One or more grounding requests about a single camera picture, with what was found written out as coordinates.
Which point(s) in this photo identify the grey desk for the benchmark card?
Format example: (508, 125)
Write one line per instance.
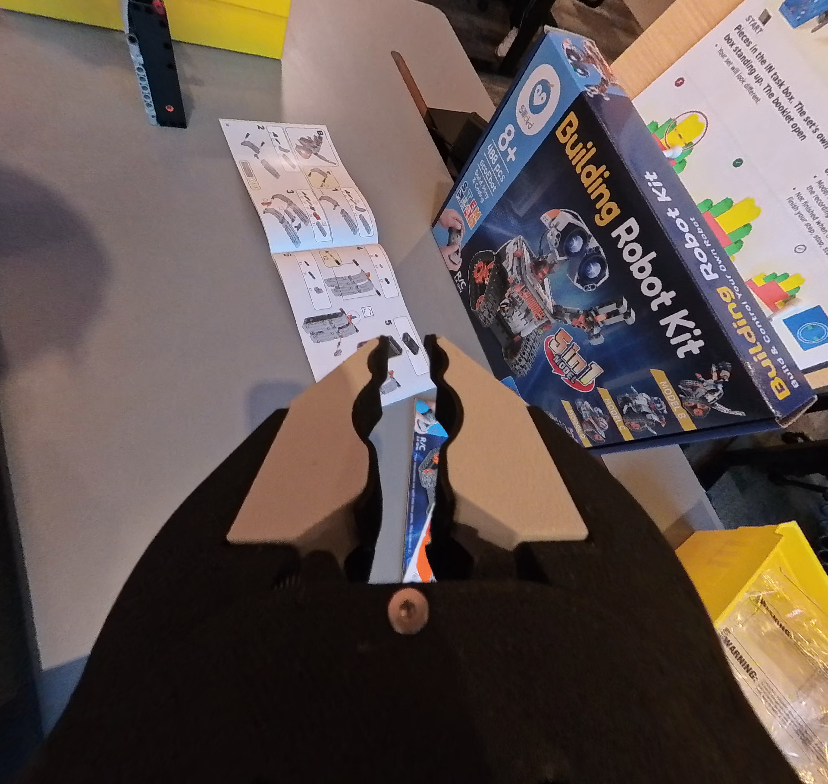
(162, 247)

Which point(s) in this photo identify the yellow bin with bags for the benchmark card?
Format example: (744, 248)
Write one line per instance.
(724, 564)

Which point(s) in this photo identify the open white instruction booklet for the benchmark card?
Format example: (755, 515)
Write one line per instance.
(304, 215)

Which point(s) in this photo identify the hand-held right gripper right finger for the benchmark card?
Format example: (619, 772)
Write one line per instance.
(511, 467)

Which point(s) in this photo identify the brown wooden strip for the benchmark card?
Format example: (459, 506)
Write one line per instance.
(411, 82)

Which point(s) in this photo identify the blue robot kit box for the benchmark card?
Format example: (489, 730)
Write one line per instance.
(582, 247)

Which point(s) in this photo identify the clear plastic bag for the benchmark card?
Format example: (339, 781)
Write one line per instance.
(776, 654)

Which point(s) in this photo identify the black desk clamp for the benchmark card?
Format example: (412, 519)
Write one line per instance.
(459, 134)

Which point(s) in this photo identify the yellow plastic bin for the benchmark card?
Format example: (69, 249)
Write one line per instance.
(220, 8)

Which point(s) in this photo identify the blue instruction manual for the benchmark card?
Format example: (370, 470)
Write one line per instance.
(420, 473)

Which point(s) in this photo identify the black grey brick assembly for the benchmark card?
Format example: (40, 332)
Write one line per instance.
(155, 66)

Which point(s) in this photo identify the white task poster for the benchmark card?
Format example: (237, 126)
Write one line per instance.
(744, 118)

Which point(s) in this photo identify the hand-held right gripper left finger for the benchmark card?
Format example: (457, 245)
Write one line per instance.
(304, 467)

